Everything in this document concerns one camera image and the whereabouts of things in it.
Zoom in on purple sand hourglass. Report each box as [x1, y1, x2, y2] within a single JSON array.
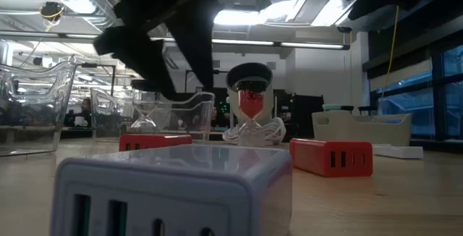
[[129, 80, 162, 135]]

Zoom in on red USB wall charger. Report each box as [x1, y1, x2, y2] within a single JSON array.
[[289, 138, 374, 178], [118, 133, 193, 153]]

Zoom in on white sand hourglass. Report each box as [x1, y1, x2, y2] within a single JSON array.
[[357, 105, 378, 116]]

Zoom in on lavender USB wall charger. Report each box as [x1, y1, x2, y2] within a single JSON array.
[[49, 143, 293, 236]]

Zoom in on small white digital clock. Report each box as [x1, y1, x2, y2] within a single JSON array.
[[371, 143, 424, 160]]

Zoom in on long light bar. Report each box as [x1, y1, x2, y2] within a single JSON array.
[[0, 29, 351, 51]]

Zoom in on clear plastic bin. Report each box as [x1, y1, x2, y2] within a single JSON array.
[[89, 86, 216, 145], [0, 60, 77, 157]]

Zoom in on person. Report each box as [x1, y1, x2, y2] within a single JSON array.
[[208, 105, 221, 128], [77, 97, 93, 128]]

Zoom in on white round cup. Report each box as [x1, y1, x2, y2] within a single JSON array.
[[224, 62, 275, 127]]

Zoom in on bright ceiling light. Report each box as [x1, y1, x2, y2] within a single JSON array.
[[213, 0, 362, 27]]

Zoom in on white plastic bin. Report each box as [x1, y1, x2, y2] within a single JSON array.
[[311, 109, 413, 147]]

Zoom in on black cabinet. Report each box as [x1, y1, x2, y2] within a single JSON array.
[[273, 89, 326, 138]]

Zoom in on yellow hanging cable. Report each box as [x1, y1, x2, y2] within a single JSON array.
[[375, 6, 401, 116]]

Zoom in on black yellow cord reel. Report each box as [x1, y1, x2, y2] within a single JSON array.
[[38, 1, 66, 23]]

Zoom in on white coiled lamp cable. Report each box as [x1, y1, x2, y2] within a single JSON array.
[[222, 117, 287, 147]]

